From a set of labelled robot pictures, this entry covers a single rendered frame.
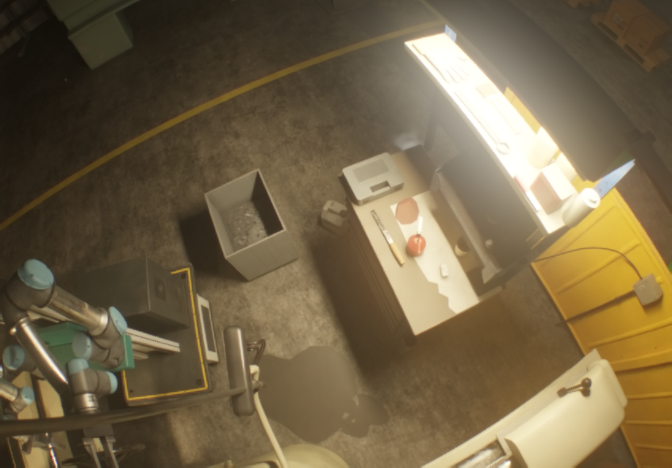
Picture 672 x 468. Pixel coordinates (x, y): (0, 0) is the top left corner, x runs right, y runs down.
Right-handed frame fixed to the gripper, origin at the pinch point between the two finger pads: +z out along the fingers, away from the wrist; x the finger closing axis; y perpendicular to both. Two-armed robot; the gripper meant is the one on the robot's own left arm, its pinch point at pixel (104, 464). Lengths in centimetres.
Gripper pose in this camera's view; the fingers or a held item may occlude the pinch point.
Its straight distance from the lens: 114.7
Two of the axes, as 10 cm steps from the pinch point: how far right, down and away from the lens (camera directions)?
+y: 9.0, -4.2, 1.3
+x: 0.8, 4.4, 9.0
